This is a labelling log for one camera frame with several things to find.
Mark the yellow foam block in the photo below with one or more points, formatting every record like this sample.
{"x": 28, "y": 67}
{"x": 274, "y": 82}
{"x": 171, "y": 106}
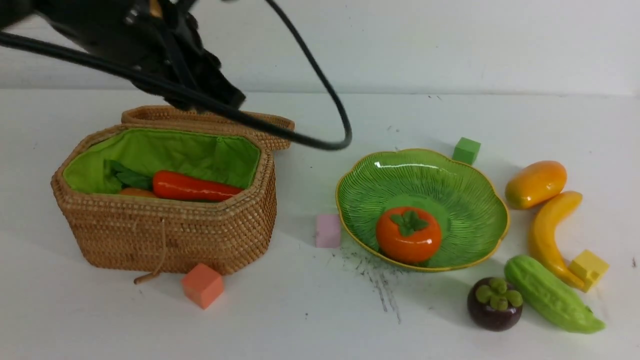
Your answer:
{"x": 589, "y": 268}

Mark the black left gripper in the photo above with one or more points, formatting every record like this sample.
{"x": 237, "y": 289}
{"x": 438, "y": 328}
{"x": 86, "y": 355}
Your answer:
{"x": 116, "y": 30}

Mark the pink foam cube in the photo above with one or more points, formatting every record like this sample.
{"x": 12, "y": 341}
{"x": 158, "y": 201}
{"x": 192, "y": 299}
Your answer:
{"x": 328, "y": 231}

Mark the orange yellow toy mango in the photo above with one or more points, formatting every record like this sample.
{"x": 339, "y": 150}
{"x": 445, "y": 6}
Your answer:
{"x": 535, "y": 184}

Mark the purple toy mangosteen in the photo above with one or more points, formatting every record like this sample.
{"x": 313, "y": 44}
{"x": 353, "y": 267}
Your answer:
{"x": 494, "y": 304}

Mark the green foam cube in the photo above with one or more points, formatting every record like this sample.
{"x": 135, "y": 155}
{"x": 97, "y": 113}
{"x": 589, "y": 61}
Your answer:
{"x": 466, "y": 151}

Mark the woven wicker basket green lining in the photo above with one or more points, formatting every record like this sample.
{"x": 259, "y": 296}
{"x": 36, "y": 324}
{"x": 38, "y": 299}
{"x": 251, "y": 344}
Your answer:
{"x": 134, "y": 233}

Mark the orange toy persimmon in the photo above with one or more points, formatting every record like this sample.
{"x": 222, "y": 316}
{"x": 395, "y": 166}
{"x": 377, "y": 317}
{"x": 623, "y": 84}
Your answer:
{"x": 408, "y": 235}

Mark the yellow toy banana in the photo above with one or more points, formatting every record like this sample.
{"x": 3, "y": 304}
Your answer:
{"x": 541, "y": 240}

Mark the orange toy carrot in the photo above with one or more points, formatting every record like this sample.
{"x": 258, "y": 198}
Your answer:
{"x": 166, "y": 184}

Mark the brown toy potato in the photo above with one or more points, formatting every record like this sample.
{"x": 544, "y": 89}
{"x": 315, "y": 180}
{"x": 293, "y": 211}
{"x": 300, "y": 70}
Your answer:
{"x": 137, "y": 192}

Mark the green leaf-shaped glass plate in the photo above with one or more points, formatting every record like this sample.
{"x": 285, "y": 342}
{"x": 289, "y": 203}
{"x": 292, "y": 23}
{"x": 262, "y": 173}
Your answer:
{"x": 473, "y": 218}

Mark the green toy bitter gourd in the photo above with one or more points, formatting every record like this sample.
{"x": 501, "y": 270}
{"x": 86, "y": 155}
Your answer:
{"x": 550, "y": 296}

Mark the orange foam cube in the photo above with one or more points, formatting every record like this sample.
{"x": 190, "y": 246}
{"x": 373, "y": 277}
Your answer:
{"x": 203, "y": 285}

